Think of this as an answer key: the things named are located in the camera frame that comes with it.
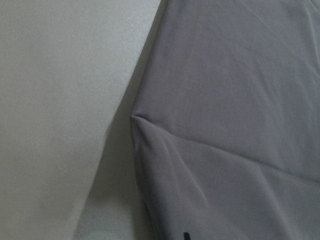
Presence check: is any dark brown t-shirt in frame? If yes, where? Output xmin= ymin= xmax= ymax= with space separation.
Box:
xmin=130 ymin=0 xmax=320 ymax=240

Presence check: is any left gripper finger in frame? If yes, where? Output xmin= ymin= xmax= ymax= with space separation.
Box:
xmin=183 ymin=232 xmax=191 ymax=240

